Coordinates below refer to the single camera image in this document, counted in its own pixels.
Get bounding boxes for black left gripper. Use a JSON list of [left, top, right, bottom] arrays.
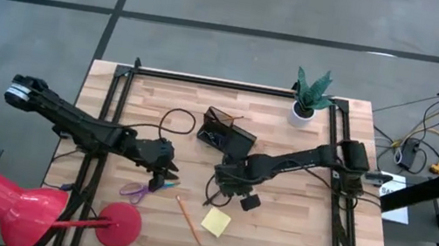
[[118, 132, 186, 183]]

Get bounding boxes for purple scissors with teal blades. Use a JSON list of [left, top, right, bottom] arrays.
[[117, 172, 182, 213]]

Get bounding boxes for black mesh desk organizer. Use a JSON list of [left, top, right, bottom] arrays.
[[194, 105, 263, 164]]

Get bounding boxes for yellow sticky note pad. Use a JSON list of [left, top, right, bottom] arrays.
[[198, 204, 234, 240]]

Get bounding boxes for orange pencil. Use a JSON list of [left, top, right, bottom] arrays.
[[219, 112, 245, 126], [168, 195, 209, 245]]

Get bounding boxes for green plant in white pot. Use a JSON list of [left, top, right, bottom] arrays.
[[287, 64, 340, 133]]

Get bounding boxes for red desk lamp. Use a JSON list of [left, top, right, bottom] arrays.
[[0, 173, 147, 246]]

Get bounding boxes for white paper sheet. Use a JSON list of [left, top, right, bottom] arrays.
[[371, 170, 418, 226]]

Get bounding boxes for black power adapter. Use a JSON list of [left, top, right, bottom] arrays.
[[397, 137, 421, 172]]

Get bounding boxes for black desk crossbeam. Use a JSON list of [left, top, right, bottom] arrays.
[[377, 160, 439, 221]]

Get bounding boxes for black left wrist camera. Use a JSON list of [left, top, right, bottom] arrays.
[[147, 171, 168, 195]]

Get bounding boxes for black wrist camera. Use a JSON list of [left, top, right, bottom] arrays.
[[147, 171, 168, 195], [237, 191, 264, 215]]

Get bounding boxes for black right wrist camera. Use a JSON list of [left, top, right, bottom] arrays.
[[237, 191, 264, 215]]

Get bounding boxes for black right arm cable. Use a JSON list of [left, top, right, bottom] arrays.
[[201, 172, 236, 211]]

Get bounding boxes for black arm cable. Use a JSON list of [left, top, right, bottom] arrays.
[[201, 172, 236, 211], [122, 100, 199, 149]]

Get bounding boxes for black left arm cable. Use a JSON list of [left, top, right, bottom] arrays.
[[122, 100, 199, 149]]

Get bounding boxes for black aluminium table frame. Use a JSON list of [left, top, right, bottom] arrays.
[[32, 44, 421, 246]]

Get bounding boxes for black floor cable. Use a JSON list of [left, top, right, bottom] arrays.
[[374, 85, 439, 123]]

